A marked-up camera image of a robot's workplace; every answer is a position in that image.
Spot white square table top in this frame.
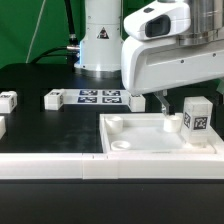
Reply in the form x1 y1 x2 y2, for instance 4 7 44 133
99 113 224 154

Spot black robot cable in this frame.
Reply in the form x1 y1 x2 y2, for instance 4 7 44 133
30 0 82 64

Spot white U-shaped obstacle fence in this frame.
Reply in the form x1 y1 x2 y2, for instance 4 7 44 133
0 138 224 179

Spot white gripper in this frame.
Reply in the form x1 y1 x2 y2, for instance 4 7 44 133
121 0 224 115

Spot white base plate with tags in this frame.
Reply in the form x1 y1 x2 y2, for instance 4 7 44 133
44 89 146 112

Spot white thin cable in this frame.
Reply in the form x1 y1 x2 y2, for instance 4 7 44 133
25 0 48 64

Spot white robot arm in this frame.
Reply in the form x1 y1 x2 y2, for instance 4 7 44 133
75 0 224 96

